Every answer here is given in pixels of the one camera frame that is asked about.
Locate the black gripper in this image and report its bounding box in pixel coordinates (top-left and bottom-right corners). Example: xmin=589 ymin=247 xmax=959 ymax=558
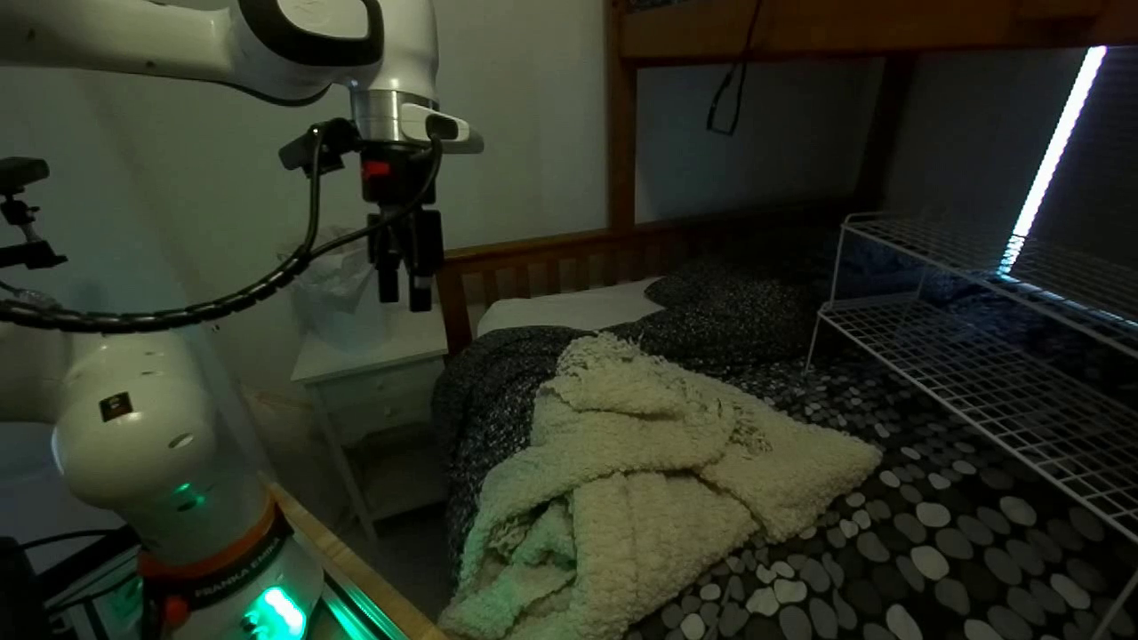
xmin=359 ymin=142 xmax=443 ymax=312

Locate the cream fluffy knit blanket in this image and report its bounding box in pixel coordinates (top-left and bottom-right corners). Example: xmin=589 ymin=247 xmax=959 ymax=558
xmin=441 ymin=334 xmax=883 ymax=640

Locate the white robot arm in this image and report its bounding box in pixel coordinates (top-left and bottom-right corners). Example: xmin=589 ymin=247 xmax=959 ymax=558
xmin=0 ymin=0 xmax=471 ymax=640

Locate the white bedside table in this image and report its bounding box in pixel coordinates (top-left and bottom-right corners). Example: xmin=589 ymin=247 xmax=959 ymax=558
xmin=290 ymin=307 xmax=447 ymax=542

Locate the white pillow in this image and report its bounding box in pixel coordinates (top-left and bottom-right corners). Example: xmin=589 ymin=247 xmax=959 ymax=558
xmin=472 ymin=279 xmax=657 ymax=337

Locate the dark pebble pattern bedspread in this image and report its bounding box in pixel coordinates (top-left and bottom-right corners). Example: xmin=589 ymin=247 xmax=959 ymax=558
xmin=434 ymin=255 xmax=1138 ymax=640

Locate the bright LED light strip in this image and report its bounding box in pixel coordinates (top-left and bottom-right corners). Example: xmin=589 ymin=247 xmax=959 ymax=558
xmin=995 ymin=48 xmax=1111 ymax=279

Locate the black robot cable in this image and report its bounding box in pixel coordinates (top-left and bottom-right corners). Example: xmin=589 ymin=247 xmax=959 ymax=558
xmin=0 ymin=116 xmax=447 ymax=337

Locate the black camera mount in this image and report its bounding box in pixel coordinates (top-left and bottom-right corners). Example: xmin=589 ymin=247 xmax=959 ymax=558
xmin=0 ymin=157 xmax=63 ymax=269

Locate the black hanging cable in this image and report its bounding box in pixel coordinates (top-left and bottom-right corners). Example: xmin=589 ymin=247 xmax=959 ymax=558
xmin=705 ymin=0 xmax=767 ymax=138

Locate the wooden bunk bed frame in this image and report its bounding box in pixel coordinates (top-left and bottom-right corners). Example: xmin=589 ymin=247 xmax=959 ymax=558
xmin=437 ymin=0 xmax=1138 ymax=351

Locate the white wire shelf rack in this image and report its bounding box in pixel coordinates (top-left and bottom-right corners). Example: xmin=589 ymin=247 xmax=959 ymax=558
xmin=808 ymin=211 xmax=1138 ymax=640

